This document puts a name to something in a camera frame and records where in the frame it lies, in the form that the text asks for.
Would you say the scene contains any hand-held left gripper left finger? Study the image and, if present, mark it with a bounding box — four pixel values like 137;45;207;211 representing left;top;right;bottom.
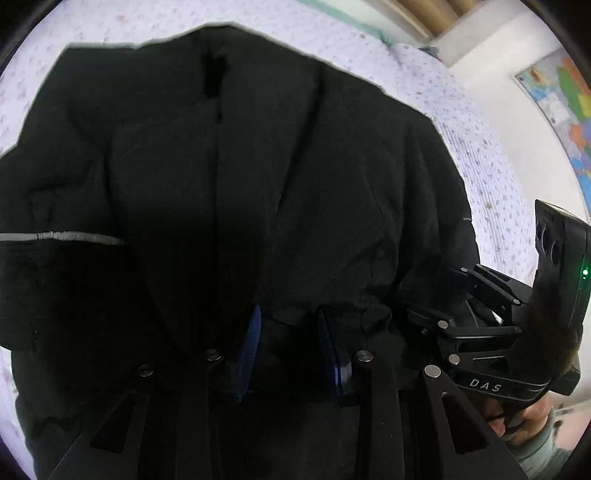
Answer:
46;305;264;480

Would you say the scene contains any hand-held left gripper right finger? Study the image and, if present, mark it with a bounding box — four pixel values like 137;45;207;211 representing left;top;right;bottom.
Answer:
318;308;527;480

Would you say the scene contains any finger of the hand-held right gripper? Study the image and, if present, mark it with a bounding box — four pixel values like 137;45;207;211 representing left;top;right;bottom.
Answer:
447;264;528;315
405;310;523;345

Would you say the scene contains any black hooded jacket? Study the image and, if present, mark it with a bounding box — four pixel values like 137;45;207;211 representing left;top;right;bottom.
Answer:
0;23;483;480

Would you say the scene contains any person's right forearm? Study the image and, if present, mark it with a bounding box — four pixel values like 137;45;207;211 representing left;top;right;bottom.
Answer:
515;411;575;480

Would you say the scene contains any person's right hand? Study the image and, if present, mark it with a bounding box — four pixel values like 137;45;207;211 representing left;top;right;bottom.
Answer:
482;394;556;447

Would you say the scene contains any striped brown window blind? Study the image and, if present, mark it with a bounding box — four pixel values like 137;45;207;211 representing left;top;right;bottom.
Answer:
397;0;478;37

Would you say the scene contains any teal bed cover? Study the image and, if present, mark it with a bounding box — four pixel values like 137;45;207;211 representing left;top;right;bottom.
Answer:
298;0;395;46

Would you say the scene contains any colourful wall map poster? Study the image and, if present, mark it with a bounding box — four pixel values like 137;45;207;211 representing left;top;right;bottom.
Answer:
512;48;591;185

